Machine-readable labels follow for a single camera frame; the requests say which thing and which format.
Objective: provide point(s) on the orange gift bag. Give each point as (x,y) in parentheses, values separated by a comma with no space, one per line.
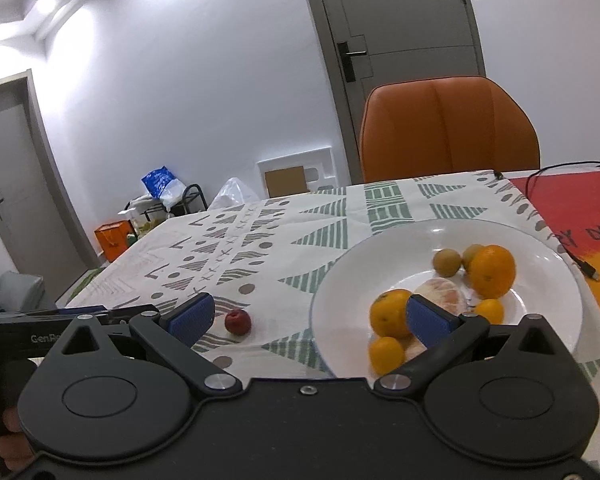
(111,238)

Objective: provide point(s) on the black metal rack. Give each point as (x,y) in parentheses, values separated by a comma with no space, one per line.
(145,208)

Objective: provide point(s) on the white plate with blue rim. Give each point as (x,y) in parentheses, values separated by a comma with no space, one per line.
(401,258)

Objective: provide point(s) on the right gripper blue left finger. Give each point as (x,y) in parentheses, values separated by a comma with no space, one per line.
(191,320)

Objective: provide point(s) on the blue white plastic bag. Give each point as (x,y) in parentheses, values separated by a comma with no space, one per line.
(162,185)

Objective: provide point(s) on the clear plastic bag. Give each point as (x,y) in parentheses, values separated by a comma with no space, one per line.
(234,192)

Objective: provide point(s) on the orange leather chair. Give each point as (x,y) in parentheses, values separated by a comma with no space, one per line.
(444,125)

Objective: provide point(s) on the patterned white tablecloth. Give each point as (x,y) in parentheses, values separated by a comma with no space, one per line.
(270,257)

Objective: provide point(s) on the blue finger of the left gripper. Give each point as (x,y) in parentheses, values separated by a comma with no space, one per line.
(91,310)

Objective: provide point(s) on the brown-green kiwi fruit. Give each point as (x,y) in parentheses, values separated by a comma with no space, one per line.
(447,262)

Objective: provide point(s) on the grey door with lock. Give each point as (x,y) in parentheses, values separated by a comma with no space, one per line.
(368,43)

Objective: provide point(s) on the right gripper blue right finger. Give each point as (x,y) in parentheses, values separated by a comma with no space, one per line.
(429,323)

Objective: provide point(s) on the small red apple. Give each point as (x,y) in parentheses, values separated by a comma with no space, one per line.
(238,322)

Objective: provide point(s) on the red orange mat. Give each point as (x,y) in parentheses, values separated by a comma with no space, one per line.
(568,199)

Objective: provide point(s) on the large orange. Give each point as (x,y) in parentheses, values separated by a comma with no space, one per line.
(388,314)
(492,272)

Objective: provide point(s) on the grey side door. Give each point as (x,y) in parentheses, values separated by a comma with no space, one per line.
(38,226)

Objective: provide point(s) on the person's left hand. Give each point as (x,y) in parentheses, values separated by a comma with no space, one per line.
(15,448)

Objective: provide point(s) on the round peeled pomelo segment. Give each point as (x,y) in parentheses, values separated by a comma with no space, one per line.
(444,293)

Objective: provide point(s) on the small tangerine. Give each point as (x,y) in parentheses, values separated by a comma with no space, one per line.
(386,354)
(492,310)

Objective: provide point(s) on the white foam packaging frame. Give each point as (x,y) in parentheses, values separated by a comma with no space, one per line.
(298,173)

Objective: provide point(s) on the long peeled pomelo segment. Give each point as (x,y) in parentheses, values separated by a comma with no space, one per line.
(412,347)

